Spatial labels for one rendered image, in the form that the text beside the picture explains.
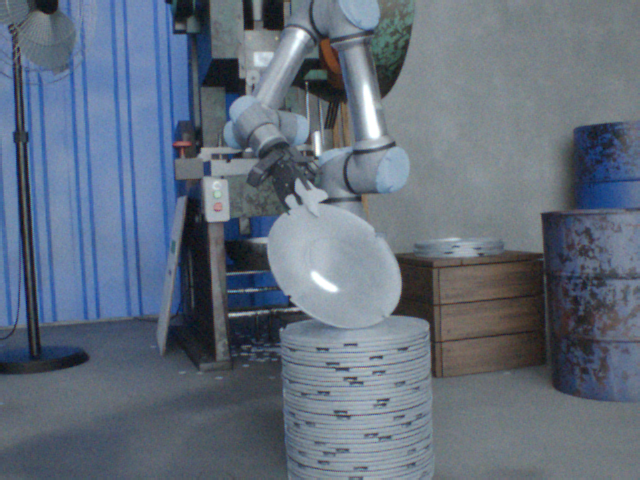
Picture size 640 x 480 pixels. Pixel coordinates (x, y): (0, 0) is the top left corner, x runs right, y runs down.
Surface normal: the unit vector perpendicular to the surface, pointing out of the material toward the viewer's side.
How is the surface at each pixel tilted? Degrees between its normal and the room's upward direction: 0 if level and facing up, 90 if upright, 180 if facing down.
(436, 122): 90
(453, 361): 90
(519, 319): 90
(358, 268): 55
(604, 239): 92
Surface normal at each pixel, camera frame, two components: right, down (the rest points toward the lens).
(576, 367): -0.86, 0.11
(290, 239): 0.40, -0.56
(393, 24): 0.27, 0.51
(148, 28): 0.29, 0.04
